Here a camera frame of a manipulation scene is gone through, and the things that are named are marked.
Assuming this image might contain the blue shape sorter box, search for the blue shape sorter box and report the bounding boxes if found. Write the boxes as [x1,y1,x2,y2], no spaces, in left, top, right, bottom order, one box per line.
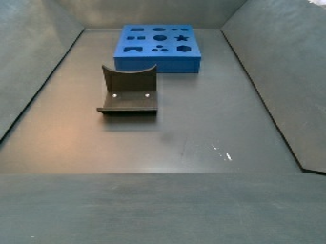
[113,24,202,73]

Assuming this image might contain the black curved holder bracket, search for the black curved holder bracket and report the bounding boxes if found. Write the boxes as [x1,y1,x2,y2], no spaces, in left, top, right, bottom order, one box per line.
[96,66,157,114]

